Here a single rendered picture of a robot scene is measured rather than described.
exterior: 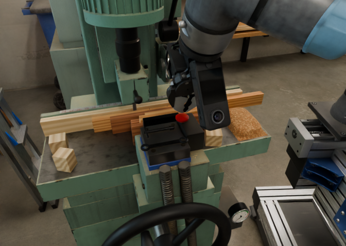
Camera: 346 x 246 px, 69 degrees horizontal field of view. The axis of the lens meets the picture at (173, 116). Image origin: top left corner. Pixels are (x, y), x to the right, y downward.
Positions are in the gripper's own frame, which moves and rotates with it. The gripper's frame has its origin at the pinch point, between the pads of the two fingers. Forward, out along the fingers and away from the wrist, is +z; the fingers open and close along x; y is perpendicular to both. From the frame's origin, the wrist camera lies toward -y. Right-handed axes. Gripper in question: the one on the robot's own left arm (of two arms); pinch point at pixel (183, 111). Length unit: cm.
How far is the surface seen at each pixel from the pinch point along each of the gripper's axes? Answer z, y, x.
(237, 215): 29.8, -23.0, -16.3
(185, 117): 1.3, -0.9, -0.5
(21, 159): 87, 29, 63
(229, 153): 15.2, -7.4, -14.0
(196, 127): 1.5, -3.7, -2.3
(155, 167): 2.5, -10.0, 8.1
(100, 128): 19.5, 8.0, 18.7
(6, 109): 77, 53, 66
